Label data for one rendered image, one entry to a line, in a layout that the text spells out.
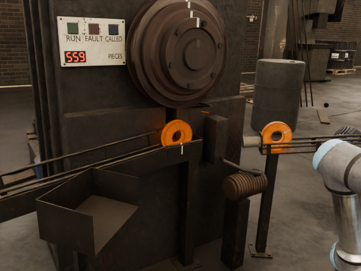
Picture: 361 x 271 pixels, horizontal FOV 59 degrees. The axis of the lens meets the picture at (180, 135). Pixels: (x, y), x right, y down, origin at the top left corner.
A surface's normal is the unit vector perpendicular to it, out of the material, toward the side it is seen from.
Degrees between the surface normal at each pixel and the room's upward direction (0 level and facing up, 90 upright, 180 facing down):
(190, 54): 90
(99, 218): 5
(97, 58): 90
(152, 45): 81
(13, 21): 90
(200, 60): 90
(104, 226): 5
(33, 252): 0
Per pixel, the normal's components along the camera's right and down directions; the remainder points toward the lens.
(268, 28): -0.84, 0.14
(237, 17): 0.54, 0.29
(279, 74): -0.29, 0.29
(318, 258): 0.04, -0.95
